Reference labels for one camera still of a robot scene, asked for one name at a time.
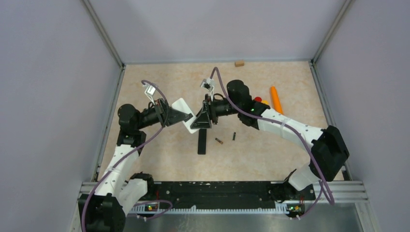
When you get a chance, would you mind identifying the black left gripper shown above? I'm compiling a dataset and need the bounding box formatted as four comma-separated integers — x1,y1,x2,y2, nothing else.
136,98,190,130

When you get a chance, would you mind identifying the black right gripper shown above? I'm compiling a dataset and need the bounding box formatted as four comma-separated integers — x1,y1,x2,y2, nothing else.
191,94,241,129

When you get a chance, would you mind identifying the white remote control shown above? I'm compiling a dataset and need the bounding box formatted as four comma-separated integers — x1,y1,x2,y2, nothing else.
171,98,199,134

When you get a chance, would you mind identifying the black remote control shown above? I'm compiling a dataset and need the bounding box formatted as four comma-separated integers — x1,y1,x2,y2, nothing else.
197,129,207,155

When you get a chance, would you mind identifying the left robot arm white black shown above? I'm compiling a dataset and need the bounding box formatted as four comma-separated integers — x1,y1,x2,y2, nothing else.
78,98,195,232

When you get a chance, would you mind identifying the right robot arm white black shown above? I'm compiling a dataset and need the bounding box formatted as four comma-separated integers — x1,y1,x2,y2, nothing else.
190,78,350,199

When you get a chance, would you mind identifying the red yellow toy piece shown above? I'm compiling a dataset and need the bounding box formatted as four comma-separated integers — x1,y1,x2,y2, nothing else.
254,97,269,105

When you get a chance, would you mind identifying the small wooden block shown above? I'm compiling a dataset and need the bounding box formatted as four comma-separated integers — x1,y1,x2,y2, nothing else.
234,60,245,67

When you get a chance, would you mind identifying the orange toy carrot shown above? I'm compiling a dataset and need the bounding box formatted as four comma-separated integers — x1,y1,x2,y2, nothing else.
270,86,283,114

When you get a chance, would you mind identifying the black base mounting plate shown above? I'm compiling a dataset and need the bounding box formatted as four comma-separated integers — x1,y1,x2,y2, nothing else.
141,181,316,210

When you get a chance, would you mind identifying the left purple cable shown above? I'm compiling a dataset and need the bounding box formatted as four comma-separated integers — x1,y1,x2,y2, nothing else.
80,79,169,232

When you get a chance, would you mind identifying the purple cable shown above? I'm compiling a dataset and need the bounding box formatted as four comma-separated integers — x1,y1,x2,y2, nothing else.
209,66,336,206
80,79,169,232

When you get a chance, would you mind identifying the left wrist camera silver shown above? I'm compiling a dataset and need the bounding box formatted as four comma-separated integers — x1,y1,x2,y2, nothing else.
143,84,156,103

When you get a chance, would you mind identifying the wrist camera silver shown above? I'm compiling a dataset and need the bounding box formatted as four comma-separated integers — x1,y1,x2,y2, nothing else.
143,84,156,103
200,78,215,100

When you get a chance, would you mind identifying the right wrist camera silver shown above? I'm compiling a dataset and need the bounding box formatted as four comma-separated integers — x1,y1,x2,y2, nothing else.
200,78,215,100

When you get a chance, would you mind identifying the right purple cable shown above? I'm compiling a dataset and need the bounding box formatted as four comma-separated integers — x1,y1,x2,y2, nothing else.
209,66,336,206

